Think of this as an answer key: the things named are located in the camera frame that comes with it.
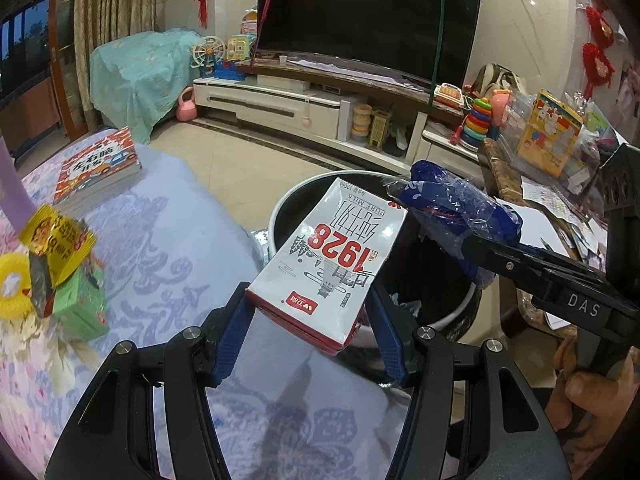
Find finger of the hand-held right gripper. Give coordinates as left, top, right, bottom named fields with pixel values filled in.
left=411, top=160, right=603, bottom=281
left=389, top=182, right=546, bottom=291

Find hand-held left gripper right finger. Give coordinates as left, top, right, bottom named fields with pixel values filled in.
left=367, top=287, right=571, bottom=480

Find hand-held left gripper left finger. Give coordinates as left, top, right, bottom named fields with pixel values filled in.
left=45, top=285, right=251, bottom=480

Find blue plastic wrapper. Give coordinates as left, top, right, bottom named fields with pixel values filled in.
left=382, top=160, right=523, bottom=286

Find white trash bin black bag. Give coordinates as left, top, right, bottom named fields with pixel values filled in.
left=260, top=170, right=483, bottom=391

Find white red milk carton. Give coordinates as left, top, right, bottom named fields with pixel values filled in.
left=245, top=177, right=408, bottom=356

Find person's right hand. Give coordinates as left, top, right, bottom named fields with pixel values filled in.
left=547, top=332, right=640, bottom=443

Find brown side table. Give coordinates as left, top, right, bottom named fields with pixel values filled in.
left=480, top=137, right=640, bottom=341

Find white paper sheet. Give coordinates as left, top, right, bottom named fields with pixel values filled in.
left=520, top=175, right=608, bottom=266

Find yellow cartoon printed box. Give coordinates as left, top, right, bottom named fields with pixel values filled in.
left=515, top=90, right=583, bottom=178

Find pink plastic toy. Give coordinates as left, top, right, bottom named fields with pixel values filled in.
left=490, top=87, right=513, bottom=121

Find toy cash register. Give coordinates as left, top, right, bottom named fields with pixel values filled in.
left=434, top=82, right=463, bottom=107

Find beige striped bag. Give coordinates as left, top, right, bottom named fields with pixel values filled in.
left=472, top=62, right=526, bottom=101

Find small yellow box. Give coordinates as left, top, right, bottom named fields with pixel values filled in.
left=370, top=110, right=393, bottom=151

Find green cardboard box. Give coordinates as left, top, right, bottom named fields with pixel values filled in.
left=50, top=260, right=111, bottom=341

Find stacked yellow containers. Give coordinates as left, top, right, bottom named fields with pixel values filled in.
left=351, top=104, right=373, bottom=138

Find silver foil wrapper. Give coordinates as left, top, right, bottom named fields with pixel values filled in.
left=27, top=250, right=58, bottom=318

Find yellow snack wrapper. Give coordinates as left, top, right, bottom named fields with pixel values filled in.
left=20, top=205, right=98, bottom=286

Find colourful children's book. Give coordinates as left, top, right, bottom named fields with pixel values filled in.
left=52, top=127, right=143, bottom=211

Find yellow round plastic item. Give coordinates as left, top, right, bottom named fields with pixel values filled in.
left=0, top=255, right=38, bottom=318

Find pink kettlebell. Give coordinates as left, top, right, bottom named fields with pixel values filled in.
left=176, top=86, right=197, bottom=122

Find white television cabinet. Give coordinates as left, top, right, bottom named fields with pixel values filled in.
left=192, top=55, right=481, bottom=171

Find black flat television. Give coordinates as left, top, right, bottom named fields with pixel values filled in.
left=256, top=0, right=483, bottom=86

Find purple water bottle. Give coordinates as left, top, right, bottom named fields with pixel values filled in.
left=0, top=137, right=38, bottom=231

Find blue toy track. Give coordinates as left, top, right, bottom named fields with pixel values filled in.
left=215, top=60, right=248, bottom=81

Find teal cloth covered furniture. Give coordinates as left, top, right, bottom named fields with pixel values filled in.
left=90, top=30, right=211, bottom=143

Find ferris wheel toy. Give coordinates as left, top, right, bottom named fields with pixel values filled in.
left=192, top=36, right=223, bottom=78

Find colourful activity cube toy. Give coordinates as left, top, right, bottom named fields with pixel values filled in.
left=226, top=35, right=253, bottom=61

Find beige patterned curtain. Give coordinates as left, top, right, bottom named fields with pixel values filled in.
left=75, top=0, right=161, bottom=131

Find wooden sliding glass door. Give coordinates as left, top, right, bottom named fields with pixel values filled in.
left=0, top=0, right=81, bottom=156

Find rainbow stacking ring toy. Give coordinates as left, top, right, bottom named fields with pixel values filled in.
left=460, top=97, right=493, bottom=146

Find red knot wall decoration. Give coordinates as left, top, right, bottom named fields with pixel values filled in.
left=582, top=5, right=618, bottom=96

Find pink cord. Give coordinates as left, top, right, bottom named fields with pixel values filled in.
left=254, top=0, right=283, bottom=66

